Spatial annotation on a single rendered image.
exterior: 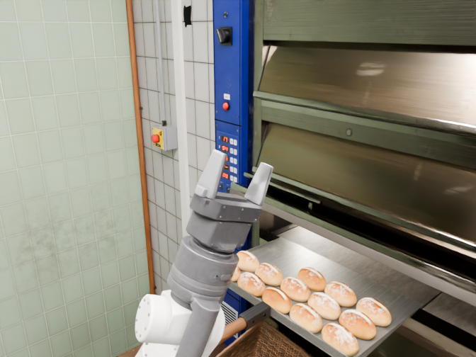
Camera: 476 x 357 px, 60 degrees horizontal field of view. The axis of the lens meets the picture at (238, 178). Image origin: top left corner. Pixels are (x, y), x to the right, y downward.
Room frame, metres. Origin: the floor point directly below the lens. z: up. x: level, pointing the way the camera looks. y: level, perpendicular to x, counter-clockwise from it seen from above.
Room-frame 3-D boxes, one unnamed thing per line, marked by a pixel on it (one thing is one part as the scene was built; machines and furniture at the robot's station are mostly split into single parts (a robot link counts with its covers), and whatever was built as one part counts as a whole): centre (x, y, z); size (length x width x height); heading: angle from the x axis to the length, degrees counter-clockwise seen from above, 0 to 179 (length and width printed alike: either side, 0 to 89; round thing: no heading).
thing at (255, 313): (0.93, -0.05, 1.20); 0.09 x 0.04 x 0.03; 132
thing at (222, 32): (1.49, 0.05, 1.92); 0.06 x 0.04 x 0.11; 40
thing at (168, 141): (1.85, 0.33, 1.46); 0.10 x 0.07 x 0.10; 40
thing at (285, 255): (1.08, -0.21, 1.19); 0.55 x 0.36 x 0.03; 42
